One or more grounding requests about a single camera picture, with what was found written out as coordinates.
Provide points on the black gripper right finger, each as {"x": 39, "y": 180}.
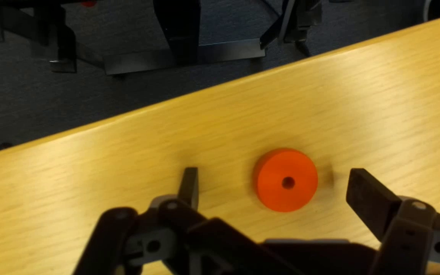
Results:
{"x": 409, "y": 235}

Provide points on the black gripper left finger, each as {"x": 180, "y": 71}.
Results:
{"x": 144, "y": 239}

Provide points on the orange disc with hole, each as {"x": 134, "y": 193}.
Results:
{"x": 276, "y": 169}

